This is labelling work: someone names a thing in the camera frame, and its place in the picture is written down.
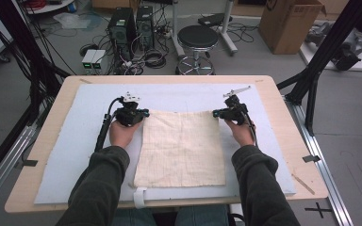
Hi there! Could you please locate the person's right leg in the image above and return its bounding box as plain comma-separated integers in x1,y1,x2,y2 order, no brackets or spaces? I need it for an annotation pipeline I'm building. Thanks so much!
173,205,230,226

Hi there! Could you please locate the black round stool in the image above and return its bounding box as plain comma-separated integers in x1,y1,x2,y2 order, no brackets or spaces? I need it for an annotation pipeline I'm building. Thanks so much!
174,24,220,75

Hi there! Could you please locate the person's right hand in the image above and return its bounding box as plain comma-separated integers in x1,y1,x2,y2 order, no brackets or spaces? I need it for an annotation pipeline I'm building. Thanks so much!
225,119,257,148

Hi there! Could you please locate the black metal frame with cables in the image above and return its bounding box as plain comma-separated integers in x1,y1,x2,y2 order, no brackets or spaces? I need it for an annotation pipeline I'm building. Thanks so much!
0,0,74,189

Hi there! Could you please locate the person's left hand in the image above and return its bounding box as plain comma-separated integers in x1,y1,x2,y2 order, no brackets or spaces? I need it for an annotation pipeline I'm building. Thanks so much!
108,120,144,149

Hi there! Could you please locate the white plastic part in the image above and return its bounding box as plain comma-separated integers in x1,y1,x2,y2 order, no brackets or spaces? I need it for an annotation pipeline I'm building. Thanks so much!
229,203,243,222

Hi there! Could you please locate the clear plastic sheet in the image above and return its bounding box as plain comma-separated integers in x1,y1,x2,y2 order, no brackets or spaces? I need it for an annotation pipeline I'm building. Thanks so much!
52,12,92,31

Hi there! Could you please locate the white foam mat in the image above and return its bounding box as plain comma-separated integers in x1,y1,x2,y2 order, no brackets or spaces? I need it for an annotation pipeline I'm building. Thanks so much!
33,83,297,205

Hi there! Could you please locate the white round table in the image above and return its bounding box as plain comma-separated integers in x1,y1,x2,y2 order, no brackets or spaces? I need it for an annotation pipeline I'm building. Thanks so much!
25,0,76,15

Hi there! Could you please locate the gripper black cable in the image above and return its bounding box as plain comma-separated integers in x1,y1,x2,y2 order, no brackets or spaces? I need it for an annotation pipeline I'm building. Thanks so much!
93,96,125,153
244,109,260,149

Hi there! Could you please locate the black computer tower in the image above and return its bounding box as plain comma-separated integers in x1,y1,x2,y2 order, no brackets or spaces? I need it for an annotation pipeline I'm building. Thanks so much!
107,8,137,60
136,5,156,51

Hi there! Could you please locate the black tape piece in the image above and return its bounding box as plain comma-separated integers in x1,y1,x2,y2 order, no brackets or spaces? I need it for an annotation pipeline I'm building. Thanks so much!
14,159,39,168
302,154,321,164

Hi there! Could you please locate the black cable coil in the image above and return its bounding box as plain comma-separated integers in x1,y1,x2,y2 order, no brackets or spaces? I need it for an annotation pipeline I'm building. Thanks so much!
143,50,168,70

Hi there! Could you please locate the aluminium rail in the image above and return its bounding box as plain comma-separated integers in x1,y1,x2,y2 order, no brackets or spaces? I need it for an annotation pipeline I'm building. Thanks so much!
0,125,37,215
284,95,354,226

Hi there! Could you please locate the person's left leg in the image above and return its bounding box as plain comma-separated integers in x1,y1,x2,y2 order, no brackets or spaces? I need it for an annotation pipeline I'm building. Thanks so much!
111,208,158,226

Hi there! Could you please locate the black flat case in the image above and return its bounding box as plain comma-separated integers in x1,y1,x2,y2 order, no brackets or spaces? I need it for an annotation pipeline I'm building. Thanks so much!
197,12,234,27

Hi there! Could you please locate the person's leg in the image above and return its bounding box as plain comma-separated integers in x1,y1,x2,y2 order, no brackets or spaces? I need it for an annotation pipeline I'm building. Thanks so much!
111,208,158,226
173,205,230,226

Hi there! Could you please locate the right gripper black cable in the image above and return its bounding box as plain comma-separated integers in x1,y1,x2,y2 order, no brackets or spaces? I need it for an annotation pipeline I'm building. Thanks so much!
244,109,260,149

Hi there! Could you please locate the white metal stand leg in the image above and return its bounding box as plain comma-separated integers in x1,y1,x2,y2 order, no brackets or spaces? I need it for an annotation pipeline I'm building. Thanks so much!
221,0,239,56
169,0,187,59

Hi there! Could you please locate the white power supply box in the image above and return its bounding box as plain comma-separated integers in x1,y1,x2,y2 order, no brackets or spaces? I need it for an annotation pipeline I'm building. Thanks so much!
90,49,107,71
81,49,98,71

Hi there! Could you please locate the brown cardboard box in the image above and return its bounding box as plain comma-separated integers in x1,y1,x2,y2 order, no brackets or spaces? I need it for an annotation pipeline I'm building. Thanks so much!
258,0,327,56

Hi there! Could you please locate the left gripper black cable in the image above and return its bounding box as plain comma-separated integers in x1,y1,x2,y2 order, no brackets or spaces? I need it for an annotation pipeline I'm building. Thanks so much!
93,96,125,153

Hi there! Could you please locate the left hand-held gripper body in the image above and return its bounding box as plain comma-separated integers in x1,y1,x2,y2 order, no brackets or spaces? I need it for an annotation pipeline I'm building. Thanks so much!
113,91,146,128

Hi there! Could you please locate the grey device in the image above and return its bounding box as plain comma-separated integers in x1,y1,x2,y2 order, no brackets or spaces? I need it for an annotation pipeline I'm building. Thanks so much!
304,22,333,46

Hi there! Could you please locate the cream cloth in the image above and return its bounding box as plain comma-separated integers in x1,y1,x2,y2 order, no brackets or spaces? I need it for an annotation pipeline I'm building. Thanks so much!
132,108,227,209

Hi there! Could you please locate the black device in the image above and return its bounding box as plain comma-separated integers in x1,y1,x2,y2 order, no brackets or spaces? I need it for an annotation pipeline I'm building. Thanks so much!
333,41,362,72

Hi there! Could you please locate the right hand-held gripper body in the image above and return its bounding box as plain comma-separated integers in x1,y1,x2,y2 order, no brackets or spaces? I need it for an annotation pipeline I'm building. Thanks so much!
221,85,253,126

